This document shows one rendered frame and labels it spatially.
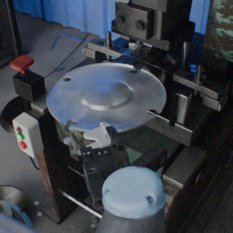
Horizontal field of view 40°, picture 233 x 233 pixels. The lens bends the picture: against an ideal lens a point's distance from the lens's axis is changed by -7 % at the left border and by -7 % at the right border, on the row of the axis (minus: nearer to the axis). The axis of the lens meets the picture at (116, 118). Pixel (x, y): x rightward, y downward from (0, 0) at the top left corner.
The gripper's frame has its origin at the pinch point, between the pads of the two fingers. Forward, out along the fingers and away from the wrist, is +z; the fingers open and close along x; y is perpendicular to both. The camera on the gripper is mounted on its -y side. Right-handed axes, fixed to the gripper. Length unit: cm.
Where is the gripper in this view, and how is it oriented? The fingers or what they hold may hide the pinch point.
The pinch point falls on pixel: (106, 127)
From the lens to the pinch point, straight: 72.0
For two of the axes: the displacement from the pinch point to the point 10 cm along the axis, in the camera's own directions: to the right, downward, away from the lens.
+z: -2.7, -5.8, 7.7
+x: 0.2, 7.9, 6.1
